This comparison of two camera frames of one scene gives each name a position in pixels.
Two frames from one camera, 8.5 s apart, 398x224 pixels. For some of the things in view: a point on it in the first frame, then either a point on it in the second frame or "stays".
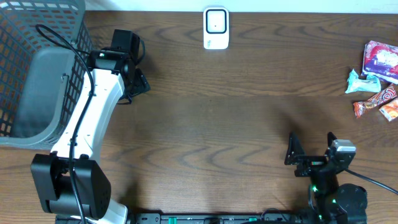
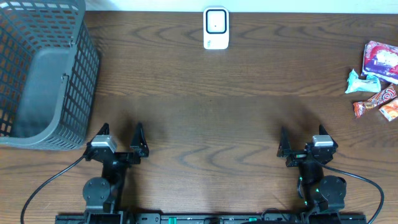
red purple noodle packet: (381, 60) stays
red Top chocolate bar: (389, 93) stays
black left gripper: (140, 84) to (121, 156)
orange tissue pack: (390, 109) stays
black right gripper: (311, 162) to (297, 156)
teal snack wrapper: (369, 83) stays
